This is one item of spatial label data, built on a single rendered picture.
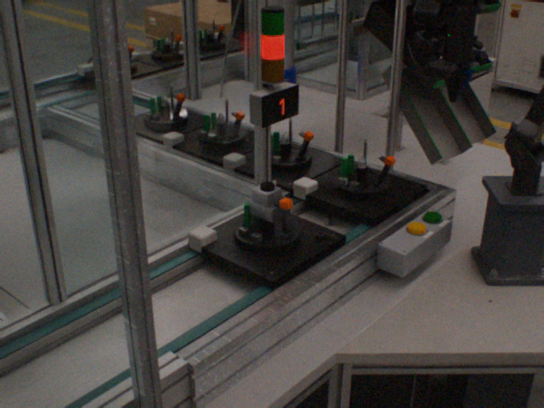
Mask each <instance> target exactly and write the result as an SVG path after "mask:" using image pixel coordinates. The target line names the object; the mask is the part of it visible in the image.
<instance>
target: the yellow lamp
mask: <svg viewBox="0 0 544 408"><path fill-rule="evenodd" d="M261 80H262V81H264V82H267V83H278V82H282V81H283V80H284V58H283V59H280V60H266V59H263V58H262V59H261Z"/></svg>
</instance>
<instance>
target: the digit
mask: <svg viewBox="0 0 544 408"><path fill-rule="evenodd" d="M284 117H289V91H284V92H283V93H282V94H279V95H276V96H274V121H277V120H280V119H283V118H284Z"/></svg>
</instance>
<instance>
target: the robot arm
mask: <svg viewBox="0 0 544 408"><path fill-rule="evenodd" d="M453 1H456V0H418V1H417V2H416V3H415V6H414V9H413V16H412V17H413V22H414V24H418V25H423V26H431V27H437V28H442V26H443V24H444V23H447V22H448V27H447V34H446V35H444V36H442V37H441V40H433V41H431V39H428V40H422V41H420V42H419V44H420V45H419V49H418V51H419V52H420V53H421V54H422V55H423V59H426V58H429V57H435V56H438V58H439V59H441V60H445V61H446V62H438V61H433V62H429V63H427V64H426V65H425V66H424V72H423V73H424V74H425V75H429V76H430V77H433V78H438V79H444V80H445V83H446V86H447V90H448V98H449V102H452V103H455V102H457V99H458V98H459V96H460V95H461V93H462V92H463V89H464V88H465V86H466V84H467V83H468V82H469V80H470V79H471V77H472V76H473V74H474V73H475V70H471V69H470V66H469V64H470V63H471V62H479V65H480V66H483V65H486V64H487V63H488V55H487V53H486V52H485V51H480V50H475V49H472V48H473V43H474V42H476V41H477V37H478V36H475V35H474V30H475V24H476V18H477V13H479V14H480V13H483V12H484V11H487V10H488V8H487V7H486V6H485V4H484V3H483V2H482V0H476V1H475V2H466V1H461V2H459V4H458V5H457V4H449V3H450V2H453ZM543 132H544V83H543V84H542V85H541V88H540V90H539V92H538V94H537V96H536V98H535V99H534V101H533V103H532V105H531V107H530V109H529V111H528V114H527V115H526V116H525V117H524V116H523V115H520V116H519V117H517V118H516V119H515V121H513V122H512V124H511V125H510V128H509V131H508V133H507V134H506V135H505V136H504V138H506V140H505V143H504V149H505V151H506V153H507V154H508V155H510V160H511V164H512V168H514V170H513V175H512V182H506V186H507V187H508V188H509V189H510V191H511V192H512V194H513V195H515V196H542V195H543V192H542V191H541V190H540V189H539V188H538V184H539V180H540V175H541V170H542V165H541V163H542V162H543V161H544V145H543V144H542V142H541V140H542V135H543Z"/></svg>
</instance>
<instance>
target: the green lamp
mask: <svg viewBox="0 0 544 408"><path fill-rule="evenodd" d="M261 34H262V35H263V36H268V37H276V36H283V34H284V11H283V12H281V13H265V12H262V11H261Z"/></svg>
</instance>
